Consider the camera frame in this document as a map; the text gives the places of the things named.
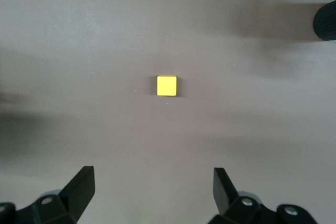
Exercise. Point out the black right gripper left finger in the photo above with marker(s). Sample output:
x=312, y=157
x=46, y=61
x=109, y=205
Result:
x=78, y=192

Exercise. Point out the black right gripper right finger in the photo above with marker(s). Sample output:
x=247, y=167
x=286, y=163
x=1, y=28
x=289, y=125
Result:
x=224, y=192

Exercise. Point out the yellow cube block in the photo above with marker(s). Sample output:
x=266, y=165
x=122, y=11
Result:
x=166, y=85

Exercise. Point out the black ribbed cylinder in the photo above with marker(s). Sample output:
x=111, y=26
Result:
x=325, y=22

